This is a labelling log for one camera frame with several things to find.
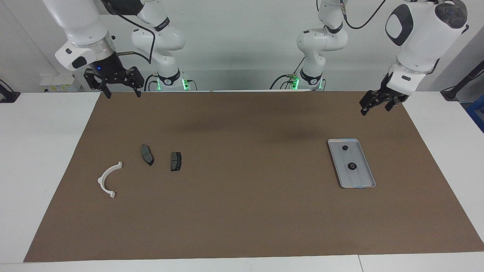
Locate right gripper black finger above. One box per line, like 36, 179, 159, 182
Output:
84, 69, 112, 99
129, 66, 144, 98

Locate silver metal tray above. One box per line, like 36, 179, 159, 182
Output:
327, 139, 376, 189

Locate white cardboard box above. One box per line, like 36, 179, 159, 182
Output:
39, 74, 82, 93

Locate black stand with angled pole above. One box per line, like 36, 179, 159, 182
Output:
441, 60, 484, 102

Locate curved dark brake pad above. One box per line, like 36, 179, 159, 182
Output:
140, 144, 155, 166

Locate blue crate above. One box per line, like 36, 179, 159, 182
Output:
466, 100, 484, 133

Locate black stand with flat foot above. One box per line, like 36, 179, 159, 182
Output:
0, 79, 21, 103

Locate rectangular dark brake pad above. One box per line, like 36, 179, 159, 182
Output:
170, 151, 183, 172

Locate brown table mat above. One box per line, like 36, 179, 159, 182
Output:
23, 91, 484, 263

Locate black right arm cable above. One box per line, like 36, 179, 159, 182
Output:
113, 9, 156, 64

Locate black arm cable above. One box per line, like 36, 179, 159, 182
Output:
113, 9, 156, 64
340, 0, 386, 29

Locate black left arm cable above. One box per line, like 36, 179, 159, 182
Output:
340, 0, 386, 29

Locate black left base cable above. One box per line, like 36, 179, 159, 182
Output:
270, 57, 306, 90

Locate white curved plastic bracket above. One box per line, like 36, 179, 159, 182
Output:
97, 161, 123, 199

